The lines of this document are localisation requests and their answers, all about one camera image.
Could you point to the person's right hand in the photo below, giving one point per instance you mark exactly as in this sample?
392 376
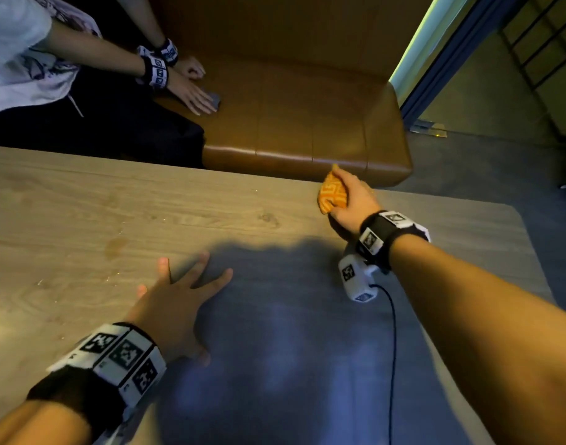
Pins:
359 206

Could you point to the person's left hand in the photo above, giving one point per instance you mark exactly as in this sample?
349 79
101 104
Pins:
169 315

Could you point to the person's left middle finger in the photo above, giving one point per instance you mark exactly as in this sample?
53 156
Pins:
194 271

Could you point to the person's left little finger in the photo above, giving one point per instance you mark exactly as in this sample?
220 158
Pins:
141 291

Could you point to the person's right fingers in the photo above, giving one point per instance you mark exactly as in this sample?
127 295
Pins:
347 183

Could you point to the person's left thumb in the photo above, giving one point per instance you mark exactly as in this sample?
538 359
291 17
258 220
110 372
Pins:
201 357

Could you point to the orange patterned cloth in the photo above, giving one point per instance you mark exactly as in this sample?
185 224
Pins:
331 194

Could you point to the person's right forearm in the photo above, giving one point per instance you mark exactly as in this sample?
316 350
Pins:
487 338

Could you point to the person's left forearm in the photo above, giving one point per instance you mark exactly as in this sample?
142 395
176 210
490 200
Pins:
37 426

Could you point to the black right wristband with markers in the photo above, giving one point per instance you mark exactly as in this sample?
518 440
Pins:
380 234

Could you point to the black wristband with markers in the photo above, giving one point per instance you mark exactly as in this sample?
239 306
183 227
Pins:
116 361
380 234

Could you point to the black left wristband with markers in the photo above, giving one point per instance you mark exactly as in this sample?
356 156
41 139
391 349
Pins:
116 361

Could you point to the brown leather bench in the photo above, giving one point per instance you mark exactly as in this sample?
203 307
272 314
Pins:
301 101

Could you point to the metal floor plate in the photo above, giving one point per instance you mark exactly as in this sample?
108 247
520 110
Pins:
429 128

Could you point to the grey cloth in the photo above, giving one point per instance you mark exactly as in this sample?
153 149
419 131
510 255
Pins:
214 100

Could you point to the black grid rack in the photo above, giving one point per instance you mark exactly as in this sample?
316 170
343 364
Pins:
542 46

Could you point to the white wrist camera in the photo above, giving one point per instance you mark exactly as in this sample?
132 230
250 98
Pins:
357 278

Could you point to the blue door frame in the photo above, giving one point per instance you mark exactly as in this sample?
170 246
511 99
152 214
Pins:
443 55

